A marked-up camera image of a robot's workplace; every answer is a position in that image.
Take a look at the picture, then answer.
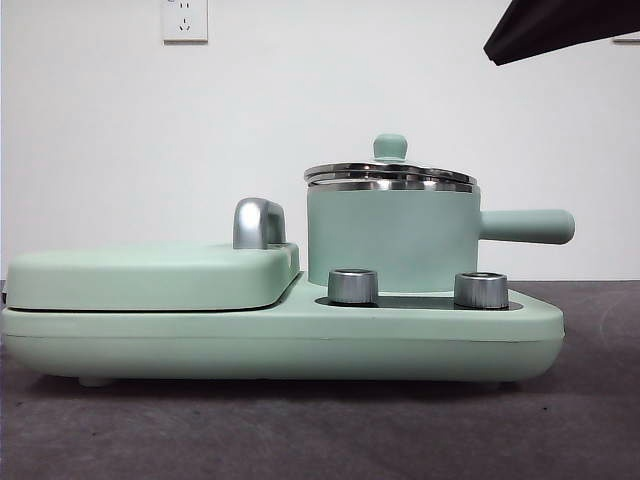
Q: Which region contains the glass pot lid green knob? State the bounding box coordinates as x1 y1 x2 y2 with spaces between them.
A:
303 132 479 189

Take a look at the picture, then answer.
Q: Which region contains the mint green pot with handle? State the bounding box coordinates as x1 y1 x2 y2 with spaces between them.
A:
305 180 576 293

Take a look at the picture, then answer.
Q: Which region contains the mint green breakfast machine base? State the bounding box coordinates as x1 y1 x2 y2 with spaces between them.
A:
0 272 567 389

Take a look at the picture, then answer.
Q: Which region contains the silver control knob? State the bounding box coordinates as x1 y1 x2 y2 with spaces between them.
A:
327 268 380 305
453 271 510 309

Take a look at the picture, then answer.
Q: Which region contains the silver griddle cover handle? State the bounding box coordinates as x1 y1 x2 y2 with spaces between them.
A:
232 197 288 250

